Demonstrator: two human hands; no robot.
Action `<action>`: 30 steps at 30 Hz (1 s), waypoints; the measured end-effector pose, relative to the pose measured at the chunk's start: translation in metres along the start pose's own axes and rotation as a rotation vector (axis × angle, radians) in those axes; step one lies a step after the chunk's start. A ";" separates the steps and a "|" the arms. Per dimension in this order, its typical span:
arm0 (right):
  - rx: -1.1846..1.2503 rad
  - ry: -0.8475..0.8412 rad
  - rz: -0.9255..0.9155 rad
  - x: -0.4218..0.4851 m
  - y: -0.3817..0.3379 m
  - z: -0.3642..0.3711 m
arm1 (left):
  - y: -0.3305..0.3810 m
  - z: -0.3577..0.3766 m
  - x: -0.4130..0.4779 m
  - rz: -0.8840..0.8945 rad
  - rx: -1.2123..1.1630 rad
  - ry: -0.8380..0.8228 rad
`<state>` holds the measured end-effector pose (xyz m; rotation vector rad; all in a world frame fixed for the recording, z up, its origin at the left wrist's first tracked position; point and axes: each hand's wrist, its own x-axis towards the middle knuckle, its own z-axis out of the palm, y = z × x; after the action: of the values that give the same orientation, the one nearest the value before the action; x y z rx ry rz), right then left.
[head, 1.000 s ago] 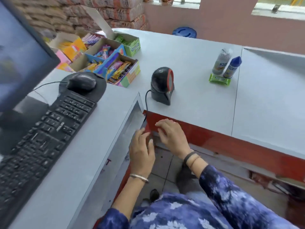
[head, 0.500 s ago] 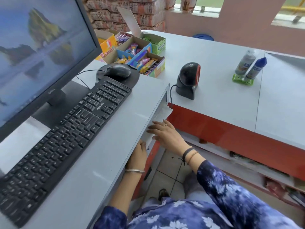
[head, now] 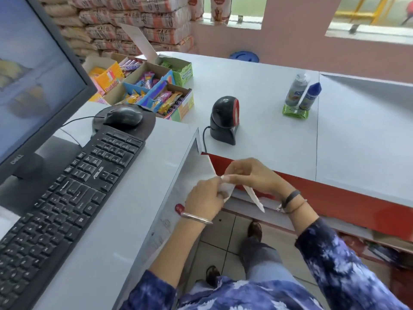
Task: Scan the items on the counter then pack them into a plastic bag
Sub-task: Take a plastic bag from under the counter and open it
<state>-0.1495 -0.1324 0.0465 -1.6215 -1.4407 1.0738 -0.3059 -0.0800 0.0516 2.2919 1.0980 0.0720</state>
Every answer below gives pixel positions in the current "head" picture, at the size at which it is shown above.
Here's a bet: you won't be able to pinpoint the black round mouse pad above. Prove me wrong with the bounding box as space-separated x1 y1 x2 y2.
92 104 157 141

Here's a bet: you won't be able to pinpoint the person's right hand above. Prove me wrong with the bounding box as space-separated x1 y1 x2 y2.
222 158 296 204

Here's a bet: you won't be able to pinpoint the blue-capped small bottle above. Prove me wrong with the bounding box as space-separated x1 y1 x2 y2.
299 82 322 111

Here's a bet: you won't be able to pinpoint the blue round plastic lid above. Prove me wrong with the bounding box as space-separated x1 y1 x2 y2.
229 51 260 64

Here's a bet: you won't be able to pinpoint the person's right forearm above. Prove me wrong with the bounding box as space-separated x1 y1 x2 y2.
284 194 321 238

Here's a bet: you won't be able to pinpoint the white paper bag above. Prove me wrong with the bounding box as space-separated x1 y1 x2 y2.
201 154 266 214

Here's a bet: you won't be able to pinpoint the grey-capped small bottle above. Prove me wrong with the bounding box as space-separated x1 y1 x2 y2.
285 73 311 108

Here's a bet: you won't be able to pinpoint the black wristband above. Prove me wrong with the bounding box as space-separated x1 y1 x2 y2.
281 190 301 209

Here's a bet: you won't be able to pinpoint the person's left forearm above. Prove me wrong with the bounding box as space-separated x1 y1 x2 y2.
148 217 214 288

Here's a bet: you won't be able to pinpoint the stack of white orange sacks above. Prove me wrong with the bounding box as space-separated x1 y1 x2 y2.
36 0 196 59

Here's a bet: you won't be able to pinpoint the black barcode scanner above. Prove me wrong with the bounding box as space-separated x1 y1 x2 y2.
210 96 240 146

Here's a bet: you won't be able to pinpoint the black computer keyboard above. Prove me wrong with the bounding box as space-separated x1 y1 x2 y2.
0 126 146 310

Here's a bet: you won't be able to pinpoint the black computer mouse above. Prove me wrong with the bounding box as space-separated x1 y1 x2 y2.
103 106 144 128

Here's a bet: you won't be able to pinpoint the silver bangle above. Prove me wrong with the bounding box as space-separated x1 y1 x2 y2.
180 212 214 226

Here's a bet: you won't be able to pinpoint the green flat packet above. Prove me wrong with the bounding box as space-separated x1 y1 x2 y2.
282 104 310 120

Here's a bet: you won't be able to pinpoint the black computer monitor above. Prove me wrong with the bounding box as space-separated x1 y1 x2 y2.
0 0 98 217

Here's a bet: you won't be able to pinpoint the person's left hand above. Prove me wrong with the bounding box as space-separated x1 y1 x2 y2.
184 176 227 221

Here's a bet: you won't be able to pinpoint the hanging white orange packet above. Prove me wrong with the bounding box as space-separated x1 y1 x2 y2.
210 0 232 25
188 0 205 22

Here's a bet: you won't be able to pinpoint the brown shoe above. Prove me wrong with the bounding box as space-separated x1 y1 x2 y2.
247 222 263 243
205 265 221 288

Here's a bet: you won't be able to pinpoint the thin brown bracelet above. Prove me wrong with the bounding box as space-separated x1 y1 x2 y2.
277 199 308 214

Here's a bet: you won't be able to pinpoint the grey trousers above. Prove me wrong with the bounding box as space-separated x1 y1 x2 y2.
239 237 304 285

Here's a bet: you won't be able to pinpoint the black mouse cable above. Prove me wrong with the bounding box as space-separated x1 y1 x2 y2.
61 116 105 147

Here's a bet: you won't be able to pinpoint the yellow metal railing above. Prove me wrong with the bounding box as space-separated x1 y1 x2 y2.
335 0 391 25

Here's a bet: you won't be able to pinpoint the yellow snack box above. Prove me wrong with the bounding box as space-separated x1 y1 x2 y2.
88 61 125 95

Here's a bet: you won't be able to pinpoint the green box with open flap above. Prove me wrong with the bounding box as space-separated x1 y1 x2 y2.
119 24 194 88

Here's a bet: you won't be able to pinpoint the blue tie-dye shirt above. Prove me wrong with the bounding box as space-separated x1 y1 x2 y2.
119 217 411 310

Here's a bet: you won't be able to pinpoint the black scanner cable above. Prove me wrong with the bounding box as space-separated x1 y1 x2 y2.
202 126 212 154

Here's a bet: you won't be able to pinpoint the cardboard box of wrapped candies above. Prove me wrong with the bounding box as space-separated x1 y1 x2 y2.
122 61 177 95

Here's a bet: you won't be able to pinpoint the cardboard box of chocolate bars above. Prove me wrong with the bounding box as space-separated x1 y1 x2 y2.
113 83 195 122

